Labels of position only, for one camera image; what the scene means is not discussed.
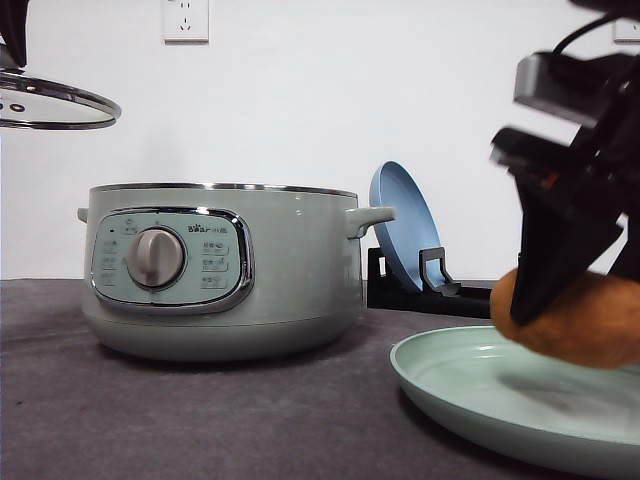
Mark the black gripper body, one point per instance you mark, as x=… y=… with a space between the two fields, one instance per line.
x=605 y=158

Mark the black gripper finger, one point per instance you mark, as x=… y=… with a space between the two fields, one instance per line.
x=13 y=29
x=569 y=214

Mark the glass pot lid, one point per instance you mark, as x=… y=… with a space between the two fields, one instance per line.
x=28 y=101

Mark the orange brown potato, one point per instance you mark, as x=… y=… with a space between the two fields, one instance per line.
x=595 y=322

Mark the green plate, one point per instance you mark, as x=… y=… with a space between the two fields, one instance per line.
x=481 y=379

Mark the blue plate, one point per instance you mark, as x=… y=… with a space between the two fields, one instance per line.
x=411 y=230

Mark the green electric steamer pot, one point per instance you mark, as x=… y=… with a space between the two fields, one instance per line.
x=216 y=272

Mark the black dish rack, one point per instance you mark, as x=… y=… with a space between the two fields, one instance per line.
x=440 y=293

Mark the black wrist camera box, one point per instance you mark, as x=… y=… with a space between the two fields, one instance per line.
x=591 y=91

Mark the black cable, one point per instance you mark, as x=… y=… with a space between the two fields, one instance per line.
x=559 y=46

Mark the right white wall socket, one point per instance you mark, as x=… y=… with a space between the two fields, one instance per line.
x=627 y=31

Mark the white wall socket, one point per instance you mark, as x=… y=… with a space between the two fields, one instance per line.
x=627 y=31
x=184 y=22

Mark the left white wall socket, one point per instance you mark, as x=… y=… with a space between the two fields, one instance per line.
x=184 y=22

